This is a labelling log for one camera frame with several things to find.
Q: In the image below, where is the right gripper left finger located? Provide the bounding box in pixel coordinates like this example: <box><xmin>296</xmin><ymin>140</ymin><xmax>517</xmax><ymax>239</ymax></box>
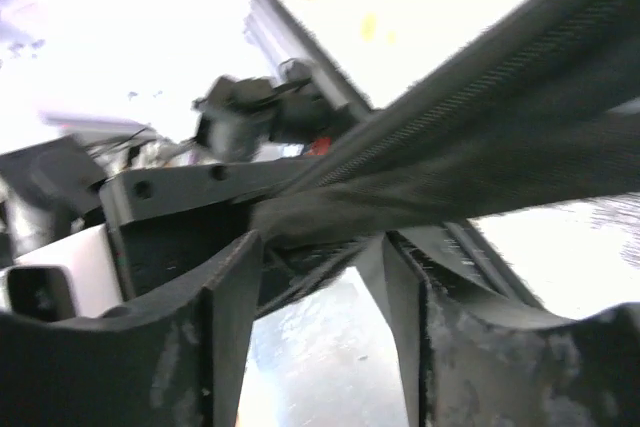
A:
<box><xmin>1</xmin><ymin>232</ymin><xmax>263</xmax><ymax>427</ymax></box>

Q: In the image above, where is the black racket cover bag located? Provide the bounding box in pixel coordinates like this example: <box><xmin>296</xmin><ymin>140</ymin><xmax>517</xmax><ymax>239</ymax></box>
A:
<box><xmin>251</xmin><ymin>0</ymin><xmax>639</xmax><ymax>314</ymax></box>

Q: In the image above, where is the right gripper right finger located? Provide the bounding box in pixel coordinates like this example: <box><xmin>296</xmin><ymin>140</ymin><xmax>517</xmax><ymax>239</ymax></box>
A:
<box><xmin>357</xmin><ymin>234</ymin><xmax>639</xmax><ymax>426</ymax></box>

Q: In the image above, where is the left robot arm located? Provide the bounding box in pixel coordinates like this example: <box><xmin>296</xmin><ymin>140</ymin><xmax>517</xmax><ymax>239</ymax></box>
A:
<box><xmin>1</xmin><ymin>137</ymin><xmax>123</xmax><ymax>322</ymax></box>

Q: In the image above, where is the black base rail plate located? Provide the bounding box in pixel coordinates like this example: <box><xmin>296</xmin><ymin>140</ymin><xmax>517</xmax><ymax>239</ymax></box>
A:
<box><xmin>100</xmin><ymin>157</ymin><xmax>313</xmax><ymax>299</ymax></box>

